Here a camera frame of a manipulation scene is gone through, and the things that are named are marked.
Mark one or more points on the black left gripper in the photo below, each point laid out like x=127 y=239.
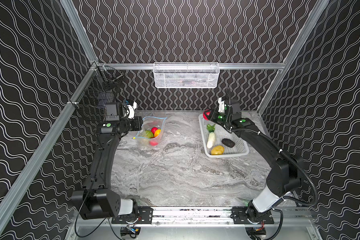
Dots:
x=138 y=123

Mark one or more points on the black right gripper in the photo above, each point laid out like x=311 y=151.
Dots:
x=213 y=114

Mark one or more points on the green toy cabbage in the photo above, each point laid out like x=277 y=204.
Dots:
x=147 y=134

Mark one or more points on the clear zip bag blue zipper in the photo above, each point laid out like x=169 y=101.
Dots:
x=148 y=123

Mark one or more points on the red toy apple with stem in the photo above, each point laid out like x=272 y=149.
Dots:
x=154 y=129

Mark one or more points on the orange red toy peach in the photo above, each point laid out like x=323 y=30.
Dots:
x=157 y=133

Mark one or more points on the dark green toy avocado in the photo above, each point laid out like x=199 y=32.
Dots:
x=229 y=143

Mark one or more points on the white plastic perforated basket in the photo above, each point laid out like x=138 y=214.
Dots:
x=239 y=149

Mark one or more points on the red toy pomegranate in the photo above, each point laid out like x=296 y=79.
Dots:
x=153 y=143

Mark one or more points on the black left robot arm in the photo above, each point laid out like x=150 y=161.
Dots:
x=96 y=199

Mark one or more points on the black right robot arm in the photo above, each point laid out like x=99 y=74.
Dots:
x=286 y=171

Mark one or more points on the pale green toy cucumber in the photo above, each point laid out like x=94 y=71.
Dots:
x=212 y=136

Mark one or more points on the yellow toy potato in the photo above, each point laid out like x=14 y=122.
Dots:
x=217 y=150

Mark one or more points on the aluminium back horizontal bar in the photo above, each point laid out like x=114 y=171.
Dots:
x=221 y=66

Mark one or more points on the aluminium left side bar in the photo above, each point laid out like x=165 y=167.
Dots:
x=45 y=150

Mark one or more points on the white mesh wall basket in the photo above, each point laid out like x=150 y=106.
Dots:
x=186 y=78

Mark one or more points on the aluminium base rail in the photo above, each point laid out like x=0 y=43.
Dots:
x=209 y=217

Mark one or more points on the aluminium frame corner post left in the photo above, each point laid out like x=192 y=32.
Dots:
x=77 y=25

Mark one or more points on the aluminium frame corner post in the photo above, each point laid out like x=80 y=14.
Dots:
x=77 y=25
x=302 y=37

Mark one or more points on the aluminium frame corner post right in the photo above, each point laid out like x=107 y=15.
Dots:
x=302 y=37

